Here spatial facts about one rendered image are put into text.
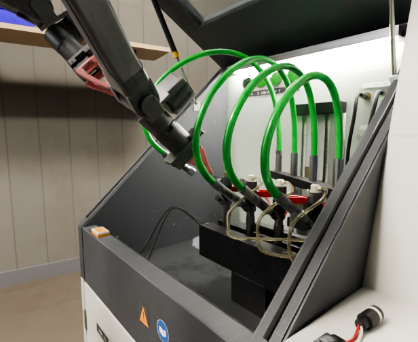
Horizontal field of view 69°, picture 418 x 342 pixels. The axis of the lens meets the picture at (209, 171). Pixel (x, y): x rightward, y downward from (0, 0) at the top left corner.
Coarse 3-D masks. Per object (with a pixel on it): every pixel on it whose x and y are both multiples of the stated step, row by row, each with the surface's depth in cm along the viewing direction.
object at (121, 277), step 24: (96, 240) 75; (96, 264) 76; (120, 264) 64; (144, 264) 60; (96, 288) 78; (120, 288) 65; (144, 288) 56; (168, 288) 51; (120, 312) 66; (168, 312) 49; (192, 312) 44; (216, 312) 44; (144, 336) 57; (192, 336) 44; (216, 336) 40; (240, 336) 39
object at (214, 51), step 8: (192, 56) 75; (200, 56) 76; (240, 56) 79; (248, 56) 80; (176, 64) 74; (184, 64) 75; (256, 64) 80; (168, 72) 74; (160, 80) 74; (264, 80) 82; (272, 88) 82; (272, 96) 83; (144, 128) 74; (280, 128) 85; (280, 136) 85; (152, 144) 75; (280, 144) 85; (160, 152) 76; (280, 152) 85
